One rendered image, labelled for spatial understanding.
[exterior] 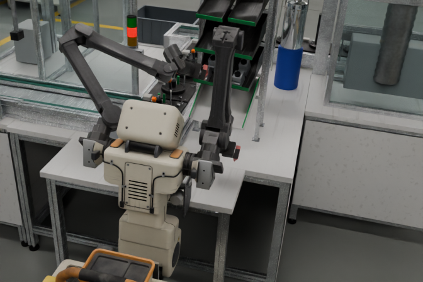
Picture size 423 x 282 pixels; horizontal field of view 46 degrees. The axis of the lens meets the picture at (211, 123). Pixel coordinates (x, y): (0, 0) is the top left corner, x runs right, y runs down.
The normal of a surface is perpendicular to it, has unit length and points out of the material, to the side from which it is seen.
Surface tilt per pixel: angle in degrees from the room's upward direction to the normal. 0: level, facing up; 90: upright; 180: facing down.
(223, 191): 0
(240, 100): 45
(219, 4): 25
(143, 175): 82
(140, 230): 82
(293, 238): 0
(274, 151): 0
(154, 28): 90
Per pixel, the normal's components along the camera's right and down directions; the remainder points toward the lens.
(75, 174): 0.05, -0.87
